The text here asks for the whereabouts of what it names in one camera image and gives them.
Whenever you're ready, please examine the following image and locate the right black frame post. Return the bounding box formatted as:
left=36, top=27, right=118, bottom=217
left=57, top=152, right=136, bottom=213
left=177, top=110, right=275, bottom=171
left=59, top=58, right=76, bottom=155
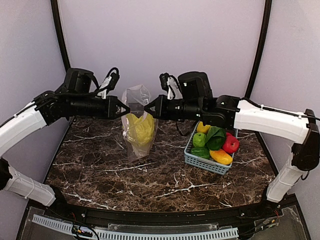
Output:
left=244, top=0, right=273, bottom=99

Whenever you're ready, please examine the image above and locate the red apple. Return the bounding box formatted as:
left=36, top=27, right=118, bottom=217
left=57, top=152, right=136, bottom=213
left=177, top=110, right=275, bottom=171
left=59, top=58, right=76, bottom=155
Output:
left=222, top=132, right=240, bottom=154

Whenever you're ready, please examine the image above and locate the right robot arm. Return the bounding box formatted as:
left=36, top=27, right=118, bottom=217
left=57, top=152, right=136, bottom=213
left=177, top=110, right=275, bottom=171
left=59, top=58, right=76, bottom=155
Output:
left=144, top=71, right=320, bottom=203

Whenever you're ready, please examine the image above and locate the yellow lemon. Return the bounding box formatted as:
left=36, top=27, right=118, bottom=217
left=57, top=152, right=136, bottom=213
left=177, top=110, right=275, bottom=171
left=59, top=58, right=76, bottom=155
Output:
left=196, top=121, right=211, bottom=134

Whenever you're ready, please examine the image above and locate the left black frame post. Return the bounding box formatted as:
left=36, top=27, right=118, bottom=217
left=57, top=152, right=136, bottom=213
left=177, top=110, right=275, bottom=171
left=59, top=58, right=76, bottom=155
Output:
left=50, top=0, right=71, bottom=71

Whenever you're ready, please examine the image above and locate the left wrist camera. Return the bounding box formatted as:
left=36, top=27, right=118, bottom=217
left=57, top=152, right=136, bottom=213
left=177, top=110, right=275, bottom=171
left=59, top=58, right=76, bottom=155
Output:
left=97, top=67, right=120, bottom=99

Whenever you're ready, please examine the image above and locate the green bell pepper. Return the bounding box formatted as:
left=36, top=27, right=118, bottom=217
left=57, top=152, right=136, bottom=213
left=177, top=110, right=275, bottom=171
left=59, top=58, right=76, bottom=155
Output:
left=190, top=147, right=211, bottom=160

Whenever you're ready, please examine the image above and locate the black front rail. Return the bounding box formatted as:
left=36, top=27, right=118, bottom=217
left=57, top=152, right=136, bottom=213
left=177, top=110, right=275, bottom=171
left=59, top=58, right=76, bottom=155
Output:
left=42, top=194, right=298, bottom=232

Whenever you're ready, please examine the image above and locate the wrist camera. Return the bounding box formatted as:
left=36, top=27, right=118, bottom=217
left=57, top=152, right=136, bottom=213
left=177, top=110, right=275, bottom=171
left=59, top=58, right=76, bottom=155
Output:
left=159, top=72, right=183, bottom=100
left=97, top=67, right=120, bottom=99

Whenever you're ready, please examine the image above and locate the light blue plastic basket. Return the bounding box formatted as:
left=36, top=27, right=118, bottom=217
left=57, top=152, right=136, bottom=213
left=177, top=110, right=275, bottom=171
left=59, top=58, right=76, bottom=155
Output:
left=184, top=122, right=238, bottom=175

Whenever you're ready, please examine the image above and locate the orange yellow mango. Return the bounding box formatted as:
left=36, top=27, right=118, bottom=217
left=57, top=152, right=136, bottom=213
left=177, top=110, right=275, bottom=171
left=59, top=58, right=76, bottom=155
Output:
left=209, top=149, right=233, bottom=165

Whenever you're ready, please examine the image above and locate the yellow white napa cabbage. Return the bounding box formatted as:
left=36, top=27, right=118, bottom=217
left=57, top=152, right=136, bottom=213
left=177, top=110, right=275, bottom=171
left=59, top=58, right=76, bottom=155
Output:
left=121, top=111, right=158, bottom=159

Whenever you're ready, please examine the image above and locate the green apple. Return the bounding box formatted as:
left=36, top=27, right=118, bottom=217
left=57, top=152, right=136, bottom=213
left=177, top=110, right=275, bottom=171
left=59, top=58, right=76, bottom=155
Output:
left=192, top=132, right=207, bottom=148

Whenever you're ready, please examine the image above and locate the green leafy vegetable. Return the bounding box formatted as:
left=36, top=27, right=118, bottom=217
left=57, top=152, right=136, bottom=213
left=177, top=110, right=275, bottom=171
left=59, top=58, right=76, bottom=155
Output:
left=205, top=126, right=227, bottom=151

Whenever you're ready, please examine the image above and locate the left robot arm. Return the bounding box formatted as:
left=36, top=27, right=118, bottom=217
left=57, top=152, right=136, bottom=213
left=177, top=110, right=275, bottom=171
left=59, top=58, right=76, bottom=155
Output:
left=0, top=67, right=130, bottom=207

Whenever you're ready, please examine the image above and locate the white slotted cable duct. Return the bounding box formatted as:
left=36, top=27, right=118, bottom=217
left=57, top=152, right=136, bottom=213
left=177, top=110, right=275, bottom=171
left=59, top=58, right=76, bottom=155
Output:
left=32, top=214, right=239, bottom=240

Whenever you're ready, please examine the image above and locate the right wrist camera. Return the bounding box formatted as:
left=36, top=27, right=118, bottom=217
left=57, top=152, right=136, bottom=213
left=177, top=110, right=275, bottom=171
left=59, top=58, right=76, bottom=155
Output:
left=159, top=72, right=183, bottom=100

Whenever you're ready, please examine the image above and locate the black frame post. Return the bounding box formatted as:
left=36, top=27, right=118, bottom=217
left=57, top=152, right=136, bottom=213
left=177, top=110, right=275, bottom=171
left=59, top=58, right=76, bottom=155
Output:
left=244, top=0, right=273, bottom=99
left=50, top=0, right=71, bottom=71

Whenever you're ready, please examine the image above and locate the clear zip top bag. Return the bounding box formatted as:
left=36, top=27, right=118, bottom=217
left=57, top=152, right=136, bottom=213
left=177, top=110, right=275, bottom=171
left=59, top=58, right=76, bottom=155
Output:
left=121, top=84, right=158, bottom=162

